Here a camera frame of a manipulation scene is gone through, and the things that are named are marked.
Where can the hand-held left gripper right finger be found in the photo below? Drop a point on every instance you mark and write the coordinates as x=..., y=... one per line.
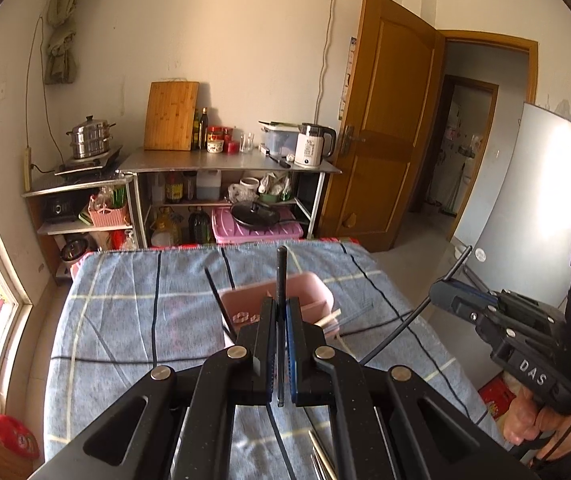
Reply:
x=293, y=355

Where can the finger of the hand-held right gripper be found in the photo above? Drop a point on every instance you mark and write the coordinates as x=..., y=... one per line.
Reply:
x=490, y=327
x=448, y=292

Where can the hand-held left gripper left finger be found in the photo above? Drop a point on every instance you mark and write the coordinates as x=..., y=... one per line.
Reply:
x=265, y=345

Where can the wooden chopstick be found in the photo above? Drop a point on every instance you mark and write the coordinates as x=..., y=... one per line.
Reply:
x=321, y=452
x=330, y=316

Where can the pink plastic utensil basket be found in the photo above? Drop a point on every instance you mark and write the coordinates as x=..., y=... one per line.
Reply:
x=310, y=290

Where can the metal chopstick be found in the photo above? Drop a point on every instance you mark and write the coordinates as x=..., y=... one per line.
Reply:
x=318, y=469

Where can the person's right hand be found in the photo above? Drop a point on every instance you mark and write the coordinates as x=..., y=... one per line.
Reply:
x=515, y=420

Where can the red cardboard box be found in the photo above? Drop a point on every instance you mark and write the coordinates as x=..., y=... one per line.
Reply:
x=493, y=395

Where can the pink plastic crate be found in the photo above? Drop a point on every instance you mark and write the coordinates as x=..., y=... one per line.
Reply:
x=245, y=235

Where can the silver refrigerator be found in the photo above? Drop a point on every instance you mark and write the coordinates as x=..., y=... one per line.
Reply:
x=530, y=200

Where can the black frying pan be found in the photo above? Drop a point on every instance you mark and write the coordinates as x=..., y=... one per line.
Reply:
x=255, y=216

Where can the dark green oil bottle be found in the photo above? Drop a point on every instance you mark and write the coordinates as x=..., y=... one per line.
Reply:
x=199, y=227

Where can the blue plaid tablecloth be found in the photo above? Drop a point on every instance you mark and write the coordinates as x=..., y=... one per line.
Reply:
x=115, y=335

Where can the yellow cooking oil bottle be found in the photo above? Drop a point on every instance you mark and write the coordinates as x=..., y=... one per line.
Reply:
x=165, y=230

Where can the white bowl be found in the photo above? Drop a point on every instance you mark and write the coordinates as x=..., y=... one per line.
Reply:
x=250, y=186

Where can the white plastic jerrycan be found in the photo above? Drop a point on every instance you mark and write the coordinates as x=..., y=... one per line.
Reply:
x=209, y=186

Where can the brown sauce bottle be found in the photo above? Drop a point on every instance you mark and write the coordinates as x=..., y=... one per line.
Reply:
x=173, y=187

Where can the black kitchen knife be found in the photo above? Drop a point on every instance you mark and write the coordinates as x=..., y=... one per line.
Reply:
x=280, y=161

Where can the brown wooden door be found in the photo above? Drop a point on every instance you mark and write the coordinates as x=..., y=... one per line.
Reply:
x=380, y=110

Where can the steel kitchen table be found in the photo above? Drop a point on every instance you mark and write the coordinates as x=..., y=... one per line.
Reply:
x=190, y=160

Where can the white electric kettle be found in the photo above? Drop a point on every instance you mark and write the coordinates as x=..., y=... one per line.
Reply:
x=310, y=147

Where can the red cup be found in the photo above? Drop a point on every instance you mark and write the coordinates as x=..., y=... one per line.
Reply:
x=232, y=147

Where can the clear drinking glass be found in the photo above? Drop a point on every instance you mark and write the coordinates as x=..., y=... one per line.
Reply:
x=247, y=144

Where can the small pink woven basket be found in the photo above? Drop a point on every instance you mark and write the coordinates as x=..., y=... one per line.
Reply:
x=107, y=217

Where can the white patterned jar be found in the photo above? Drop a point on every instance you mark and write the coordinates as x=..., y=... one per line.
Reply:
x=215, y=147

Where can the clear plastic food container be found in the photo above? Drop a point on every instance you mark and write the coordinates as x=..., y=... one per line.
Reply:
x=278, y=140

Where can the red-lid jar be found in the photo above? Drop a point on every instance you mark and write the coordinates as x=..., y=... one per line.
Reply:
x=215, y=134

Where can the black kitchen appliance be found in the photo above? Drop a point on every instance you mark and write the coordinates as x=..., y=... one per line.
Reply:
x=57, y=208

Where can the wooden cutting board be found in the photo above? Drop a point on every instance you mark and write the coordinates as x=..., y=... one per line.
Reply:
x=170, y=115

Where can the black induction cooker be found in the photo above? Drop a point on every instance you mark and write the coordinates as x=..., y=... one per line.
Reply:
x=90, y=165

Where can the steel side shelf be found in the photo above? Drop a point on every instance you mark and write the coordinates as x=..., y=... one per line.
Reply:
x=65, y=187

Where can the red plastic packet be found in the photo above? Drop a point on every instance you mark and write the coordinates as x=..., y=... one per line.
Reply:
x=12, y=435

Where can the steel steamer pot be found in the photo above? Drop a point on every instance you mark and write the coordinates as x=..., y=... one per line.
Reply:
x=90, y=137

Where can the beige power strip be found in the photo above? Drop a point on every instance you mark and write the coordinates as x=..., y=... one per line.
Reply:
x=28, y=170

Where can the hanging grey cloth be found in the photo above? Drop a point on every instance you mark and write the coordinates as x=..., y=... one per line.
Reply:
x=60, y=60

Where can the wall calendar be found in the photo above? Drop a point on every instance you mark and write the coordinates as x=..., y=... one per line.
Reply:
x=348, y=75

